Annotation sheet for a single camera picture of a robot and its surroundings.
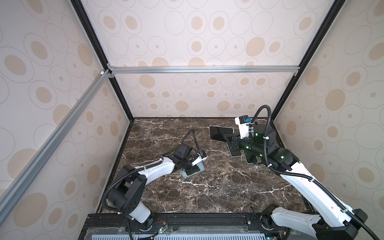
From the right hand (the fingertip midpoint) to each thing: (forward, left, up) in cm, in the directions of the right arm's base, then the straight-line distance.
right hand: (225, 135), depth 68 cm
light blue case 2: (+8, -12, -32) cm, 35 cm away
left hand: (-1, +11, -25) cm, 28 cm away
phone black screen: (+14, +1, -16) cm, 21 cm away
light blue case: (+2, +11, -33) cm, 35 cm away
